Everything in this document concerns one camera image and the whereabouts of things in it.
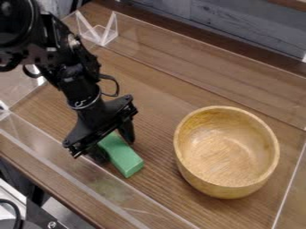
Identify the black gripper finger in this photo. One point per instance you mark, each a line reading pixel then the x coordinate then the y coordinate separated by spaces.
pixel 97 154
pixel 126 131

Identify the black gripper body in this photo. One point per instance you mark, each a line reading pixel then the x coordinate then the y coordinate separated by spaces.
pixel 97 121

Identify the green rectangular block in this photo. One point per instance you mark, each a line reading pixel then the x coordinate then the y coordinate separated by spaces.
pixel 122 155

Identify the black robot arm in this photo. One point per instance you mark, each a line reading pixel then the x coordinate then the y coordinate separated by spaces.
pixel 37 39

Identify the brown wooden bowl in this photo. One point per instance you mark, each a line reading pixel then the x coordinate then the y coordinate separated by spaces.
pixel 227 151

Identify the clear acrylic tray wall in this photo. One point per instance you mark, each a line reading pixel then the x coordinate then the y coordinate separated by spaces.
pixel 176 75

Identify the black metal bracket with screw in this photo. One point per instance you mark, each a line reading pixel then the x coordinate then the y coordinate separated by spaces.
pixel 41 217

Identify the clear acrylic corner bracket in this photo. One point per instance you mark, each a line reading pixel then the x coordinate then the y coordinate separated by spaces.
pixel 98 34

